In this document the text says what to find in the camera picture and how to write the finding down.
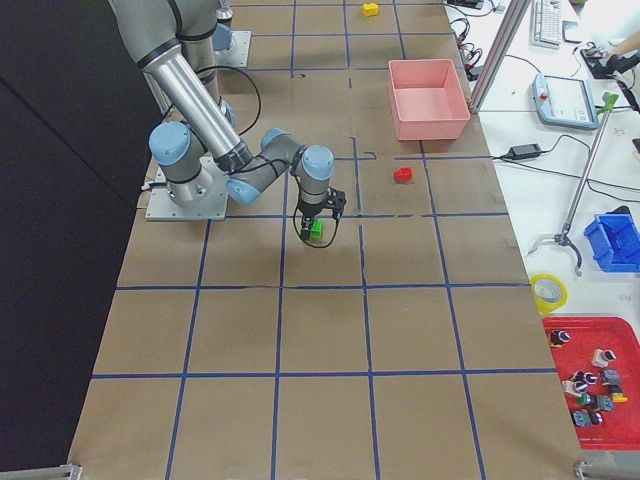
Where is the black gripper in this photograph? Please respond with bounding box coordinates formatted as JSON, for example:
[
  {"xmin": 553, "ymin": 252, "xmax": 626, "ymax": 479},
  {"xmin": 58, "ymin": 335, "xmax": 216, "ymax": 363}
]
[{"xmin": 297, "ymin": 192, "xmax": 329, "ymax": 241}]

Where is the green toy block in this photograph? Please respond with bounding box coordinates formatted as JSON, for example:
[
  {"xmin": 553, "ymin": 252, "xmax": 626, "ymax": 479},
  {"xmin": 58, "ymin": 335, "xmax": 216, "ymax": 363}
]
[{"xmin": 310, "ymin": 220, "xmax": 324, "ymax": 242}]

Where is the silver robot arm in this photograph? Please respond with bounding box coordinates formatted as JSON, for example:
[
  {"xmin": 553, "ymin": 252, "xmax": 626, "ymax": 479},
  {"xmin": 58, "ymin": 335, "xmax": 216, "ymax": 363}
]
[
  {"xmin": 111, "ymin": 1, "xmax": 346, "ymax": 242},
  {"xmin": 212, "ymin": 0, "xmax": 233, "ymax": 53}
]

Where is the pink plastic box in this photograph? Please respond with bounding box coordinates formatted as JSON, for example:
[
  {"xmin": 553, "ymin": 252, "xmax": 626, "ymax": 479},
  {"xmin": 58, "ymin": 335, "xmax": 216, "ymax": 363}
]
[{"xmin": 388, "ymin": 59, "xmax": 470, "ymax": 141}]

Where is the red toy block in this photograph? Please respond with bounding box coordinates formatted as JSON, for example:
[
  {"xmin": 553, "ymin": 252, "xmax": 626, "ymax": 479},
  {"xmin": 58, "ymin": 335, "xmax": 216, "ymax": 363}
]
[{"xmin": 393, "ymin": 167, "xmax": 413, "ymax": 184}]

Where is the brown paper table cover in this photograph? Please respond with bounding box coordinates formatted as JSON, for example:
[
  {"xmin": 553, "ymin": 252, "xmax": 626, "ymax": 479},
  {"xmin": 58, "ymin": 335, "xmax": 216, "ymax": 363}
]
[{"xmin": 69, "ymin": 1, "xmax": 580, "ymax": 479}]

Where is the yellow toy block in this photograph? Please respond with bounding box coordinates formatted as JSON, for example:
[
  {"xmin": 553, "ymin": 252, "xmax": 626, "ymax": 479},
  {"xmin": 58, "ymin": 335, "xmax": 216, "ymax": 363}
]
[{"xmin": 361, "ymin": 2, "xmax": 380, "ymax": 18}]

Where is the black power adapter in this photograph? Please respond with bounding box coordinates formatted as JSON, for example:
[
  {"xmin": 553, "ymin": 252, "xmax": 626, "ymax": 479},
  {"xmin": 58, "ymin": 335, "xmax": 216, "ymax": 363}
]
[{"xmin": 506, "ymin": 143, "xmax": 542, "ymax": 160}]

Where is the yellow tape roll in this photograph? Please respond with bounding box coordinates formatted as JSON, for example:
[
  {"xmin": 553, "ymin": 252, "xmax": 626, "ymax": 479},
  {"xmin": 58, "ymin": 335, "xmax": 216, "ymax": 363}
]
[{"xmin": 531, "ymin": 273, "xmax": 568, "ymax": 314}]

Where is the teach pendant tablet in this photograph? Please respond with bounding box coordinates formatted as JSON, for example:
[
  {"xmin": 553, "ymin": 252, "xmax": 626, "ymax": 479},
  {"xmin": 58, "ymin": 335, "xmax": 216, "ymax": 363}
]
[{"xmin": 532, "ymin": 73, "xmax": 599, "ymax": 130}]

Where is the blue plastic bin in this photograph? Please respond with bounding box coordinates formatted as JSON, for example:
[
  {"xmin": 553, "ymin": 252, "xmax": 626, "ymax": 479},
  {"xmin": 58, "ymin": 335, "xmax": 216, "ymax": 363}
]
[{"xmin": 584, "ymin": 206, "xmax": 639, "ymax": 273}]

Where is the red plastic tray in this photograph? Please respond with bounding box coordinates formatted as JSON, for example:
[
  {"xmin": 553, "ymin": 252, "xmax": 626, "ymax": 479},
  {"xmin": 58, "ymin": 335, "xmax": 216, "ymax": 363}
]
[{"xmin": 543, "ymin": 316, "xmax": 639, "ymax": 451}]

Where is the white keyboard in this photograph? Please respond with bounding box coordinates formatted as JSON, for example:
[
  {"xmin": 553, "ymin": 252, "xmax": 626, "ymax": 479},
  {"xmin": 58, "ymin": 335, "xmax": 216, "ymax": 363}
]
[{"xmin": 529, "ymin": 0, "xmax": 562, "ymax": 49}]

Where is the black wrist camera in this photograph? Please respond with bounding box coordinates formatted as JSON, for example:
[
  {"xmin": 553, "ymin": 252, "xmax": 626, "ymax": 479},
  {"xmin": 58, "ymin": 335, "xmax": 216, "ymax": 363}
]
[{"xmin": 326, "ymin": 187, "xmax": 347, "ymax": 222}]

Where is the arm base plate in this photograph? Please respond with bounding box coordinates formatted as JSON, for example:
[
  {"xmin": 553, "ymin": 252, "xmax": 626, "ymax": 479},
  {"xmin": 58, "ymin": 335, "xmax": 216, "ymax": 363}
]
[
  {"xmin": 145, "ymin": 156, "xmax": 228, "ymax": 221},
  {"xmin": 212, "ymin": 30, "xmax": 252, "ymax": 68}
]

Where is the aluminium frame post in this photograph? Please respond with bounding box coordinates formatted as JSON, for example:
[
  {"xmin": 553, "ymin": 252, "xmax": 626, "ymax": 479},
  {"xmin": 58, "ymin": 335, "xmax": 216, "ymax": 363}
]
[{"xmin": 468, "ymin": 0, "xmax": 530, "ymax": 113}]

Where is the green handled reach grabber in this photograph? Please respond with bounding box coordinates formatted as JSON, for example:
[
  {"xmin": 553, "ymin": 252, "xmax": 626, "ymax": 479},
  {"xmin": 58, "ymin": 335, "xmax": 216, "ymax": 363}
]
[{"xmin": 527, "ymin": 92, "xmax": 621, "ymax": 277}]

